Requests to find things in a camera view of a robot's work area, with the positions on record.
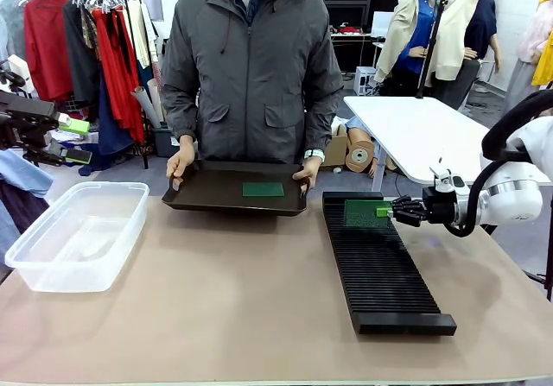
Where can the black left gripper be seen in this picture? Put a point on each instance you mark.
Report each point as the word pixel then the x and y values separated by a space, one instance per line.
pixel 26 118

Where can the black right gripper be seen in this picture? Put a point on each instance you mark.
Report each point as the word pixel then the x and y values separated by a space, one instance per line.
pixel 445 206

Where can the green PCB board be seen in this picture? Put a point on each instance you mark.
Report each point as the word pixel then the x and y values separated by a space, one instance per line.
pixel 363 214
pixel 263 189

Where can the dark brown serving tray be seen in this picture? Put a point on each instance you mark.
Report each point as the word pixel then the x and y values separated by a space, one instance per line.
pixel 224 191

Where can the person's left forearm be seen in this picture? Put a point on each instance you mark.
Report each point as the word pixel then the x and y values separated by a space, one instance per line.
pixel 322 118

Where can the person's right forearm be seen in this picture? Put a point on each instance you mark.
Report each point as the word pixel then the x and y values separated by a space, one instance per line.
pixel 181 109

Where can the person's left hand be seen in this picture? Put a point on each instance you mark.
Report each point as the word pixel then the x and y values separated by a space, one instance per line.
pixel 313 170

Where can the person's right hand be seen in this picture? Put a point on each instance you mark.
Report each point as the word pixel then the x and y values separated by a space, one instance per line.
pixel 181 157

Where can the navy hanging garment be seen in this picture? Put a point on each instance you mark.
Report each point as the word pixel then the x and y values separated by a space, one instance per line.
pixel 112 127

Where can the lying mannequin torso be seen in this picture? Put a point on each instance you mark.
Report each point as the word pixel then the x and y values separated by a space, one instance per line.
pixel 360 153

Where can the white side table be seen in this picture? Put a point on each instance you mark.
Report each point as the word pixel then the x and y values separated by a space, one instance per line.
pixel 423 135

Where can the black slotted PCB rack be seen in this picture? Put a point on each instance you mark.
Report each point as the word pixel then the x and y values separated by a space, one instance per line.
pixel 380 282

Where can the white paper roll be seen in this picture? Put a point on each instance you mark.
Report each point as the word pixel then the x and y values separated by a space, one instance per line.
pixel 144 107

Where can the red hanging dress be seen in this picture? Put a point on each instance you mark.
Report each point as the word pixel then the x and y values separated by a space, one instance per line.
pixel 118 71

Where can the dark purple cloth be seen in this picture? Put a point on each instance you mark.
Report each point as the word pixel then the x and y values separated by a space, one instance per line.
pixel 23 206

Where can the dark grey hanging garment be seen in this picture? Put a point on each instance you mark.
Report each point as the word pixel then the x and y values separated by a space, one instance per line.
pixel 80 53

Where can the grey storage bin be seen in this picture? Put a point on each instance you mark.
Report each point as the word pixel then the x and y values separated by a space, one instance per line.
pixel 162 142

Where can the beige paper roll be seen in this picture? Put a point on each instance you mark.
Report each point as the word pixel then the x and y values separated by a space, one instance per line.
pixel 156 101

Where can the brown cardboard box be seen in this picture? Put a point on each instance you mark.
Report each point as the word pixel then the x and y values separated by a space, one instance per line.
pixel 334 148

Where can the clear plastic storage box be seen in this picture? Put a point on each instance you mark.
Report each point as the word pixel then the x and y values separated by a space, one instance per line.
pixel 78 239

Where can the red hanging shirt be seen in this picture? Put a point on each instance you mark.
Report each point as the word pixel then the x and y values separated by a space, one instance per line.
pixel 45 45

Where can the black metal clothes rack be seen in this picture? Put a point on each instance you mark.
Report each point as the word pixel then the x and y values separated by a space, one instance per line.
pixel 134 58

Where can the white wristband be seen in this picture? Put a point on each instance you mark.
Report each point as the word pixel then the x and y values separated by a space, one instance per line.
pixel 314 154

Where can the cream hanging garment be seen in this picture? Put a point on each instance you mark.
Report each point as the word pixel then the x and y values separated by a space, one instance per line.
pixel 142 32

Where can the grey fuzzy hanging garment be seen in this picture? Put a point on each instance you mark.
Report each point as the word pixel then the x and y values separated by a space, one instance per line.
pixel 13 27

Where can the black tripod pole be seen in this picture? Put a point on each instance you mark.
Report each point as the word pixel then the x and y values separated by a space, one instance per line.
pixel 432 45

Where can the mannequin in beige coat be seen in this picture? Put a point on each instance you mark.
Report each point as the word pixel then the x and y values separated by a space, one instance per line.
pixel 408 32

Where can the mannequin in cream jacket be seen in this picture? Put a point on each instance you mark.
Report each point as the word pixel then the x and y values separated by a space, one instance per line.
pixel 466 36

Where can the white flat panel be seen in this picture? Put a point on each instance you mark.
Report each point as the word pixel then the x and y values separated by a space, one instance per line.
pixel 382 23

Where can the person in grey jacket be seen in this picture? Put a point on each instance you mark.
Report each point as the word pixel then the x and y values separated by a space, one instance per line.
pixel 250 71

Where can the mannequin in pink top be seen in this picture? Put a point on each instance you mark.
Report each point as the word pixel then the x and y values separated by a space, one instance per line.
pixel 527 58

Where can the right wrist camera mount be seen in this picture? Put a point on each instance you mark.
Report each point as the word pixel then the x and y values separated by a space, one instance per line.
pixel 447 179

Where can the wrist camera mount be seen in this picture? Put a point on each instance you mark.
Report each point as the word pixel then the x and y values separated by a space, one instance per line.
pixel 19 75
pixel 447 179

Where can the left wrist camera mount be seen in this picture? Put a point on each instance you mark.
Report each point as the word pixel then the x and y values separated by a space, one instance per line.
pixel 19 75

